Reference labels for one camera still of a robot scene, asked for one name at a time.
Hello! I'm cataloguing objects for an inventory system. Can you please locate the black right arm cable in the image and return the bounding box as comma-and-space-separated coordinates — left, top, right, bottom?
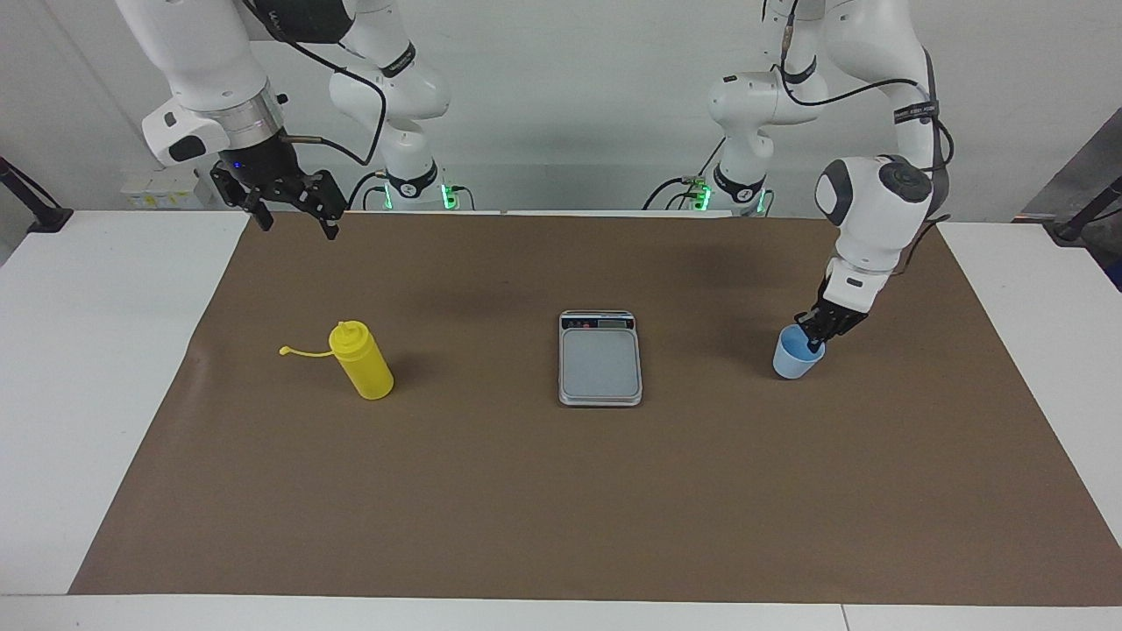
241, 0, 388, 167

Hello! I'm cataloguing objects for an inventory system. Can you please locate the silver digital kitchen scale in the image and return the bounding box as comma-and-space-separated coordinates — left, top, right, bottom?
558, 309, 643, 408

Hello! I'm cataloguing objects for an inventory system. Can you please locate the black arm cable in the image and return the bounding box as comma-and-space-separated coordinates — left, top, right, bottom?
241, 0, 388, 167
763, 0, 956, 229

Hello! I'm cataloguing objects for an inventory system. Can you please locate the brown table mat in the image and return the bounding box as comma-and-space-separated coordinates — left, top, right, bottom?
68, 210, 1122, 607

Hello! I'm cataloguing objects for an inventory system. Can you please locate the yellow squeeze bottle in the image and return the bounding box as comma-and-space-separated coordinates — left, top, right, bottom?
279, 321, 395, 401

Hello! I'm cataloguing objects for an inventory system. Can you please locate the white socket box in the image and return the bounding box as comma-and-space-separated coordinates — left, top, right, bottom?
121, 167, 204, 209

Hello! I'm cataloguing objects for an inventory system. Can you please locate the grey slanted board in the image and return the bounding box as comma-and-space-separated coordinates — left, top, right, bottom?
1017, 110, 1122, 224

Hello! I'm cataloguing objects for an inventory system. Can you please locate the light blue plastic cup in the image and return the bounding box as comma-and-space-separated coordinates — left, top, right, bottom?
772, 324, 827, 380

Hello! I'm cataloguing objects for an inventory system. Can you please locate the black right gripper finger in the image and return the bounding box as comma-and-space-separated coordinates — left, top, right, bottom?
210, 167, 274, 231
294, 169, 347, 239

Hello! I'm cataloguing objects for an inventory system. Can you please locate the black base cable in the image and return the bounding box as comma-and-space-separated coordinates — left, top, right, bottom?
346, 171, 391, 211
643, 140, 728, 211

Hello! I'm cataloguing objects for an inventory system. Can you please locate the black camera stand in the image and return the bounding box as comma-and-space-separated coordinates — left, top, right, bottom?
0, 156, 74, 234
1052, 175, 1122, 244

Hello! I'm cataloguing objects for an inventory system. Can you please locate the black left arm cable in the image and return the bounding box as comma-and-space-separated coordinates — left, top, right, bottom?
763, 0, 956, 229

